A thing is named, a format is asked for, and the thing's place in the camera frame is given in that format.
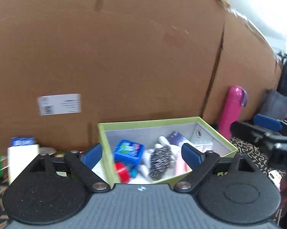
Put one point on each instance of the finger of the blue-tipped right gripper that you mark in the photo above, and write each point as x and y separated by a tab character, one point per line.
268	134

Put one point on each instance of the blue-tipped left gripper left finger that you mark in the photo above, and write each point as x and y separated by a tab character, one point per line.
51	190

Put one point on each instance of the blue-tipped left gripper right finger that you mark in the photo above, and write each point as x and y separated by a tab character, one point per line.
228	190

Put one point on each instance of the white box with barcode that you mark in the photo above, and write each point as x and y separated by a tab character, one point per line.
19	157

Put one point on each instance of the red round cap item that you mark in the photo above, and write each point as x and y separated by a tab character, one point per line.
122	172

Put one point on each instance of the steel wool scrubber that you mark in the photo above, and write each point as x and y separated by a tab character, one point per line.
160	161

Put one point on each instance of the blue small packet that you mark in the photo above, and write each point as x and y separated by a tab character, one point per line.
129	152

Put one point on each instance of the blue white medicine box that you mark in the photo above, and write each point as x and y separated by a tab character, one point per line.
21	141

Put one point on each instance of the black patterned tablecloth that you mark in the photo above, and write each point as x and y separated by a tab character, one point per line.
246	148

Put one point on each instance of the pink thermos bottle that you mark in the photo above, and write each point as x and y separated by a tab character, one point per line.
236	99

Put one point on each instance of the white shipping label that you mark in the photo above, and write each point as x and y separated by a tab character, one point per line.
59	104

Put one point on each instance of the light green open box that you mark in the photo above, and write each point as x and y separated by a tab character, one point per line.
193	129

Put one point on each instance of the large brown cardboard box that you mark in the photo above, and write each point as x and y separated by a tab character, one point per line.
128	59

